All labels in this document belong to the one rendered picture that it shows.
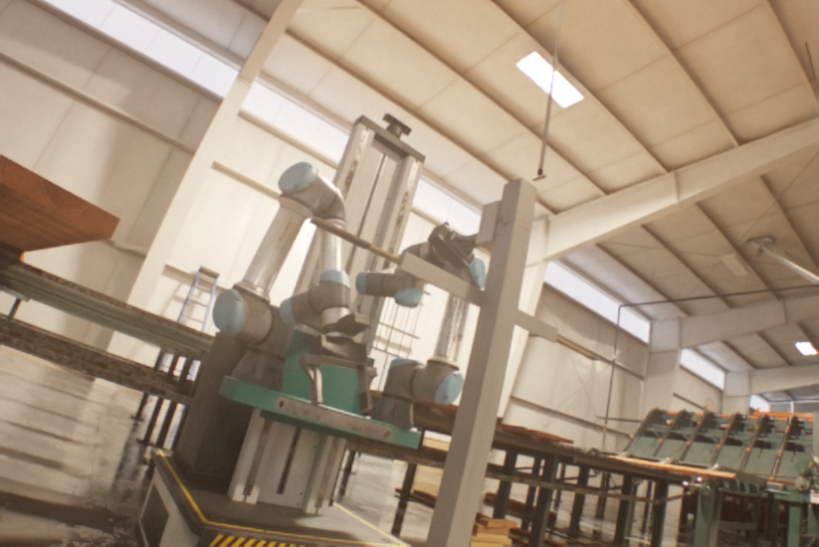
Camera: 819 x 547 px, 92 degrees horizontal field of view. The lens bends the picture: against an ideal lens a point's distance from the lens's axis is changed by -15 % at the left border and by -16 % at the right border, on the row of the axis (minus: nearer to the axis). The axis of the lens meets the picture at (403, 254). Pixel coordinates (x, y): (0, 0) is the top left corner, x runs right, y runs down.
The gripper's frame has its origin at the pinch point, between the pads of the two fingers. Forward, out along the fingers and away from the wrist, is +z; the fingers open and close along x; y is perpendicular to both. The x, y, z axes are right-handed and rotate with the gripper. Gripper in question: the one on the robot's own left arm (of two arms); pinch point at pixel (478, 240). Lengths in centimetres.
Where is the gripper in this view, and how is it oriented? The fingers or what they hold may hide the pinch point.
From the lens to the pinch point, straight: 119.7
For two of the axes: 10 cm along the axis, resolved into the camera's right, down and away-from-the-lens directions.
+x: 6.8, 6.5, 3.4
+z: 5.6, -1.6, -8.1
